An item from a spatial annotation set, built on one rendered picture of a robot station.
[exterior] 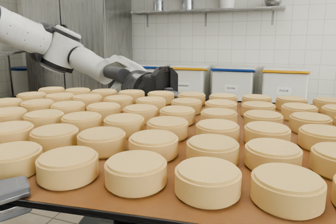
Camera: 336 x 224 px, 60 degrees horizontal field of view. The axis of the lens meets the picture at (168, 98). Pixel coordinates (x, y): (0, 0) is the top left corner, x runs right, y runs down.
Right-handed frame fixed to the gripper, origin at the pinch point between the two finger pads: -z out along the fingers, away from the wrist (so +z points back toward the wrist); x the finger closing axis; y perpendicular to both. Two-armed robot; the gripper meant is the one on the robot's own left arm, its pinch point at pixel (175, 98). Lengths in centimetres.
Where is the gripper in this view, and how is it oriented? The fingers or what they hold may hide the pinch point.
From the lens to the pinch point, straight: 58.9
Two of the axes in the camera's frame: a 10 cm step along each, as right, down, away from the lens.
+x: 0.0, -9.8, -1.9
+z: -5.3, -1.6, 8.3
